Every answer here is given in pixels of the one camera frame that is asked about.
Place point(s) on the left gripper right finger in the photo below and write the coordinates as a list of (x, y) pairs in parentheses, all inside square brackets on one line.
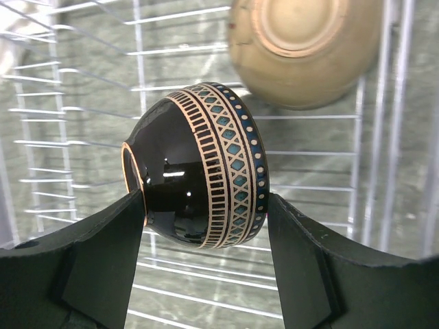
[(326, 280)]

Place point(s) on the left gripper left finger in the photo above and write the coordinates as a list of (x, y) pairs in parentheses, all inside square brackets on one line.
[(77, 277)]

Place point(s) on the dark brown patterned bowl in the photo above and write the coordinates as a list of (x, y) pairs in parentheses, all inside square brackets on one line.
[(198, 159)]

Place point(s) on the tan ceramic bowl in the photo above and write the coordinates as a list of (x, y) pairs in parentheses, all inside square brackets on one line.
[(303, 54)]

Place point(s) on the white wire dish rack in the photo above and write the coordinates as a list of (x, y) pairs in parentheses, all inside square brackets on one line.
[(77, 75)]

